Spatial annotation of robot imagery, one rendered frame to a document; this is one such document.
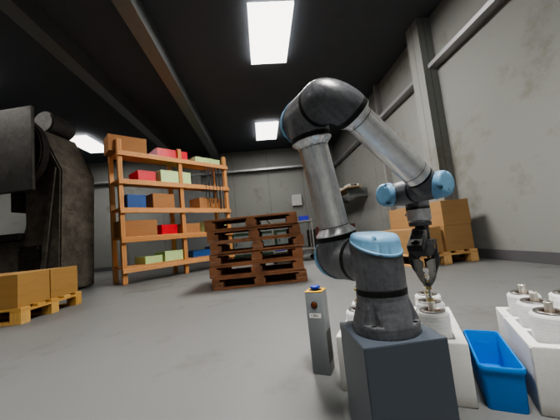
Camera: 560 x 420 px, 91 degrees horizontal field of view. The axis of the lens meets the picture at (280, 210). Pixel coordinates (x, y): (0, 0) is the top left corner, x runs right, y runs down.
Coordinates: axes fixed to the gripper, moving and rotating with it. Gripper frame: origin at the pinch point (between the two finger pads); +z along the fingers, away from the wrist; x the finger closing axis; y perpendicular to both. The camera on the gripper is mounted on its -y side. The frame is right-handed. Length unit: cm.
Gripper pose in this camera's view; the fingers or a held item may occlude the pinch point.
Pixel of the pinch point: (427, 282)
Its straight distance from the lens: 105.3
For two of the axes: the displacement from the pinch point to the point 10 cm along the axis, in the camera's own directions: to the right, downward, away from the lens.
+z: 1.0, 9.9, -1.0
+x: -7.9, 1.4, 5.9
